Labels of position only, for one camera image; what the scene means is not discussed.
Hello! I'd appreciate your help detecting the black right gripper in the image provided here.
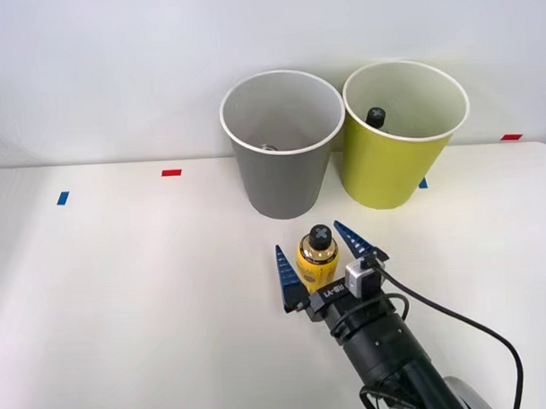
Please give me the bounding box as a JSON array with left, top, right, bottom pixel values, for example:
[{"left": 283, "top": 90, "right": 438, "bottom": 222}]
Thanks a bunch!
[{"left": 273, "top": 217, "right": 401, "bottom": 336}]

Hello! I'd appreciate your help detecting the yellow bottle with black cap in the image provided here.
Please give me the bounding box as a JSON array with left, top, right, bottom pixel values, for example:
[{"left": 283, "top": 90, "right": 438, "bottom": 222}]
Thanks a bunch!
[{"left": 294, "top": 222, "right": 341, "bottom": 292}]

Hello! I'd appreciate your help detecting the grey plastic waste bin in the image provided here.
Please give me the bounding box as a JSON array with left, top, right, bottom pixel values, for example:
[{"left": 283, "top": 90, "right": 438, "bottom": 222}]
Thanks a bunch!
[{"left": 217, "top": 66, "right": 350, "bottom": 223}]

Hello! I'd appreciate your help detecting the yellow-green plastic waste bin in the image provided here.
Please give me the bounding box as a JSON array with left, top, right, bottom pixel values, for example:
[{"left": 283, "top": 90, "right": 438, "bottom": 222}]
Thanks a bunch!
[{"left": 336, "top": 57, "right": 474, "bottom": 213}]

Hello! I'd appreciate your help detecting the small bottle with black cap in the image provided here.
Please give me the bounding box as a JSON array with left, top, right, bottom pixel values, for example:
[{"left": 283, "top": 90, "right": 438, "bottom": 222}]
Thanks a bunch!
[{"left": 364, "top": 105, "right": 391, "bottom": 135}]

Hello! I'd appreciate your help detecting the pale grey wrist camera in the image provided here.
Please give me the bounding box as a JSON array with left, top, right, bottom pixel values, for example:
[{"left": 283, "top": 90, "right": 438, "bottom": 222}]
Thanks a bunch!
[{"left": 344, "top": 259, "right": 383, "bottom": 300}]

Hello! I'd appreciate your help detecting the black camera cable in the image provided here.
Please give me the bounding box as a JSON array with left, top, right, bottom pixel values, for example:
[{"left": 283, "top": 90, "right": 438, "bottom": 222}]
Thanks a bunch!
[{"left": 363, "top": 251, "right": 527, "bottom": 409}]

